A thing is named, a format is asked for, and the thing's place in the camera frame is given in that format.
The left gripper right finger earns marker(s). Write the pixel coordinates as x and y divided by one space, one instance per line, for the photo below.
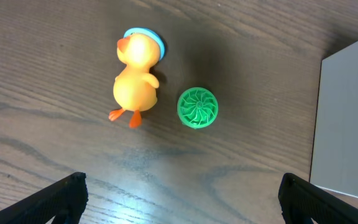
304 203

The green ribbed plastic disc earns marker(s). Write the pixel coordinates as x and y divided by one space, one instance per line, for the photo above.
197 108

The yellow rubber duck blue cap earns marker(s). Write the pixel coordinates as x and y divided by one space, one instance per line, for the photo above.
135 88

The white cardboard box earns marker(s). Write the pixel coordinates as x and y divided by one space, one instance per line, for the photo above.
335 149

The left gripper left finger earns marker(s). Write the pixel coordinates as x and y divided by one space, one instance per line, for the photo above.
62 202

